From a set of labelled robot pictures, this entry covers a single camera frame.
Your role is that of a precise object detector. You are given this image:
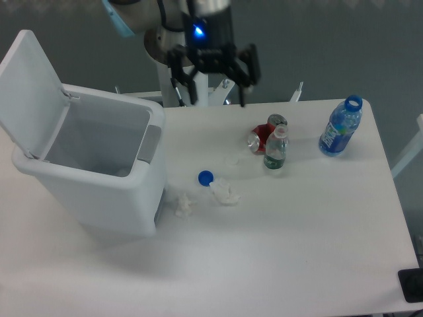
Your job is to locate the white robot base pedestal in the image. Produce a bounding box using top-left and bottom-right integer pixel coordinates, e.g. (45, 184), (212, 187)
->
(114, 62), (236, 108)

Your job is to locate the blue plastic drink bottle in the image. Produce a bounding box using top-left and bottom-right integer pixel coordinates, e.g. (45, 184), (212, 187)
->
(319, 94), (363, 157)

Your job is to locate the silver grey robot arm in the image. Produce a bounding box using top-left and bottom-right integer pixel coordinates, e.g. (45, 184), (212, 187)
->
(102, 1), (261, 107)

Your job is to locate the white plastic trash can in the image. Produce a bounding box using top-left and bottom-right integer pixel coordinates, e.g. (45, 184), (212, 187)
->
(12, 85), (167, 236)

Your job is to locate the crushed red soda can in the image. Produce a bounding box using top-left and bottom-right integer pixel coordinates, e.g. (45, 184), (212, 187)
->
(247, 114), (288, 154)

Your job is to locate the clear plastic bottle cap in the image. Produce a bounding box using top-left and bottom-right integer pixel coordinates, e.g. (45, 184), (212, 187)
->
(225, 155), (239, 166)

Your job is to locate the blue bottle cap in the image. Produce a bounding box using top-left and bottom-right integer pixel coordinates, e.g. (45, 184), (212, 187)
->
(198, 170), (214, 187)

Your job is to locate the black device at edge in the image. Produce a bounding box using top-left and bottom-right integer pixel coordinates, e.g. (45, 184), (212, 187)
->
(398, 268), (422, 303)

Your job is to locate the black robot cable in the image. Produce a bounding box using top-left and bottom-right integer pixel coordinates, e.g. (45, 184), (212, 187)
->
(156, 0), (186, 108)

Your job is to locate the white trash can lid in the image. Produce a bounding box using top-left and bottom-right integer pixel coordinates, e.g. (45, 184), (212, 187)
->
(1, 30), (71, 160)

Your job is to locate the crumpled white tissue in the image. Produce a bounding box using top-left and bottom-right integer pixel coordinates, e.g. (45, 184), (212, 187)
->
(210, 178), (241, 206)
(174, 193), (197, 219)

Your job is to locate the crumpled white tissue left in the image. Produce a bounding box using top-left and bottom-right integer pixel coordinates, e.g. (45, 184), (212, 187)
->
(174, 193), (197, 219)

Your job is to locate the crumpled white tissue right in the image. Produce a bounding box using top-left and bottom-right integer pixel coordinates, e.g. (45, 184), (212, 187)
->
(210, 178), (241, 206)

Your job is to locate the clear green label bottle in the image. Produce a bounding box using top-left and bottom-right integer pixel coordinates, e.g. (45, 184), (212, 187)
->
(264, 123), (289, 170)

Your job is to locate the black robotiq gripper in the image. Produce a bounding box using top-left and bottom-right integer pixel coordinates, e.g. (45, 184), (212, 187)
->
(167, 1), (261, 108)

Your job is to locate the white frame at right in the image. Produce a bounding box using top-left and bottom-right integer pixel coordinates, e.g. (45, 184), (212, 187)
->
(391, 114), (422, 179)

